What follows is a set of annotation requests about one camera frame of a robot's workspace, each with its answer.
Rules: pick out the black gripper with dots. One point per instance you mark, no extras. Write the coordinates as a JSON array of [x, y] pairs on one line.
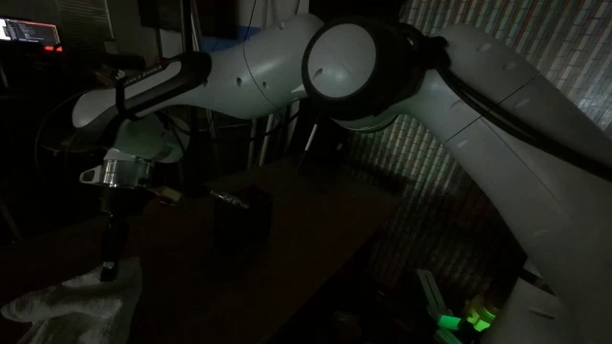
[[121, 202]]

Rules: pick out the white terry towel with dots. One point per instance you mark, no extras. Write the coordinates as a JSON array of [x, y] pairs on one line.
[[77, 307]]

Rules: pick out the black box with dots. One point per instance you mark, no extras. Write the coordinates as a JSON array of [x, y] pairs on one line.
[[242, 217]]

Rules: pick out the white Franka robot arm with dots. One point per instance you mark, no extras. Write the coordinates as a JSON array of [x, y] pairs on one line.
[[395, 83]]

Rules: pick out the lit computer monitor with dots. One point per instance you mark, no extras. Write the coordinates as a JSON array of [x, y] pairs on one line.
[[30, 32]]

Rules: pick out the green glowing clamp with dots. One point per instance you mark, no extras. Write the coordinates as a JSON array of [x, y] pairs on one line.
[[475, 319]]

